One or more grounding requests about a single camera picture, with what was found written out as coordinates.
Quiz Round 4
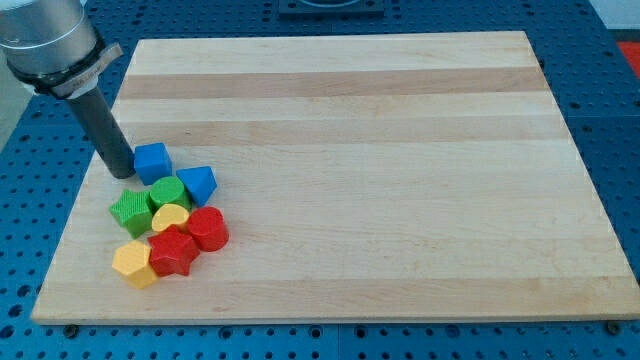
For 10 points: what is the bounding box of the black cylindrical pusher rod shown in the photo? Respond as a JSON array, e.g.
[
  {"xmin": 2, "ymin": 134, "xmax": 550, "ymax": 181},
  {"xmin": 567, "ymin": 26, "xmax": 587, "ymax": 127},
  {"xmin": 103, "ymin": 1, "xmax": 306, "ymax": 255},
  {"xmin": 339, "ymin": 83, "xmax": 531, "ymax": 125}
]
[{"xmin": 66, "ymin": 87, "xmax": 135, "ymax": 179}]

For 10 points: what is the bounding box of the blue cube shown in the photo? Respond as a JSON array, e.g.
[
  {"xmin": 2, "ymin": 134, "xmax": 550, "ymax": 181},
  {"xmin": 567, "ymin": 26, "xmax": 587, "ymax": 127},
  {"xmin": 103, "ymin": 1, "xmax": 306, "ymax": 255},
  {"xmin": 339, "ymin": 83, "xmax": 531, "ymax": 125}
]
[{"xmin": 134, "ymin": 142, "xmax": 173, "ymax": 185}]

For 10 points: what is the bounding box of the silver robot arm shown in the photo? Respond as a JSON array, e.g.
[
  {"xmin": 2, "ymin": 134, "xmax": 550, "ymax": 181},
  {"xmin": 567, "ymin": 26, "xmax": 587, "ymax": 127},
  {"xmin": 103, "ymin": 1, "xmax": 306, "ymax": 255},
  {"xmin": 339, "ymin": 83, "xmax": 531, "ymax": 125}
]
[{"xmin": 1, "ymin": 0, "xmax": 135, "ymax": 179}]

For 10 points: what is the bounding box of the green star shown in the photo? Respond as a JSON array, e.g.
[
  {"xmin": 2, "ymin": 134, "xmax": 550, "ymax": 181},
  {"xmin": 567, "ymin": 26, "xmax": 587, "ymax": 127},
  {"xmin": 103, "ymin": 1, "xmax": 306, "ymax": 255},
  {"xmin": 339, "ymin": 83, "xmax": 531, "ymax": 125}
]
[{"xmin": 109, "ymin": 189, "xmax": 153, "ymax": 239}]

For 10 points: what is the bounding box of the red star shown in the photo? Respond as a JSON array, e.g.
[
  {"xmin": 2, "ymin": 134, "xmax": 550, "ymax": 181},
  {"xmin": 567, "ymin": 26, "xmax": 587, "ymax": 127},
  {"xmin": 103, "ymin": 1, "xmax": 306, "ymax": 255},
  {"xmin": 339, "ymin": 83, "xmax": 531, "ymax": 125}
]
[{"xmin": 148, "ymin": 231, "xmax": 200, "ymax": 277}]

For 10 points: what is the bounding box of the green cylinder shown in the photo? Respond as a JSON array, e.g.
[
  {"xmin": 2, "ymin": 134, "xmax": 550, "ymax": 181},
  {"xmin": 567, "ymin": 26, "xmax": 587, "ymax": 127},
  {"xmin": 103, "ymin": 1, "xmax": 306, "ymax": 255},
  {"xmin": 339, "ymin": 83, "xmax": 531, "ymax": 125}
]
[{"xmin": 150, "ymin": 176, "xmax": 191, "ymax": 210}]

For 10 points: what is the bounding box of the blue triangular prism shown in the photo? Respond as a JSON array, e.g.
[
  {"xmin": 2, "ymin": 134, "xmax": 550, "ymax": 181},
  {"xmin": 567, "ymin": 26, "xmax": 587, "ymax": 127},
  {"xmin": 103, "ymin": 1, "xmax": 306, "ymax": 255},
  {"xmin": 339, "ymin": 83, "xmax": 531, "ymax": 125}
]
[{"xmin": 176, "ymin": 166, "xmax": 217, "ymax": 207}]

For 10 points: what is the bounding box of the yellow hexagon block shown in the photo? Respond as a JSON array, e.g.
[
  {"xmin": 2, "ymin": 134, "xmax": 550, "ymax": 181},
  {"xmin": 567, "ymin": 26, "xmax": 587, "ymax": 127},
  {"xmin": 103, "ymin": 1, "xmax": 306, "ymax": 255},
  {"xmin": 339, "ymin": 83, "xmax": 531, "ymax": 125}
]
[{"xmin": 112, "ymin": 240, "xmax": 158, "ymax": 289}]

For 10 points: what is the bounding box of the red cylinder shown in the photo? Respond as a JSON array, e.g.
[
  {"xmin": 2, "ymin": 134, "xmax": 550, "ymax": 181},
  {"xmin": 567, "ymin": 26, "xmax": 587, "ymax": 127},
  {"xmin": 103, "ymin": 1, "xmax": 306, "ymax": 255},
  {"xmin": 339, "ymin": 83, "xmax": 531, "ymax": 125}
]
[{"xmin": 187, "ymin": 206, "xmax": 229, "ymax": 252}]

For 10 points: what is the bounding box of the wooden board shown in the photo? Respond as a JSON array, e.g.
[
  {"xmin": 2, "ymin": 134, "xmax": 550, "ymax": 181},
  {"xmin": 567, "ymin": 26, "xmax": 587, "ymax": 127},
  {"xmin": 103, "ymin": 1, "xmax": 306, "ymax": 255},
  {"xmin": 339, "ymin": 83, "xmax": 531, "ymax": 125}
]
[{"xmin": 32, "ymin": 31, "xmax": 639, "ymax": 325}]

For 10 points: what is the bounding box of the red object at edge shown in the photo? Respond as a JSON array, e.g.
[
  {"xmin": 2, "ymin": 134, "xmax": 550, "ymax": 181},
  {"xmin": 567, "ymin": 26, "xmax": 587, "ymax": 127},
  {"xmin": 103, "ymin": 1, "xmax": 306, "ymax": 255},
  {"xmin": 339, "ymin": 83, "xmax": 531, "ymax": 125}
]
[{"xmin": 617, "ymin": 41, "xmax": 640, "ymax": 77}]

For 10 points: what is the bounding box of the dark square base plate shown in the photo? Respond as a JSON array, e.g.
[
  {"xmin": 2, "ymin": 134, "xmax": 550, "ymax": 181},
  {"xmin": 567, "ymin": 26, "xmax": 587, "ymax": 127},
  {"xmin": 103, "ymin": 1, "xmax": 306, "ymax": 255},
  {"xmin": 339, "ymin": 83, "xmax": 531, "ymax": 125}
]
[{"xmin": 277, "ymin": 0, "xmax": 385, "ymax": 18}]

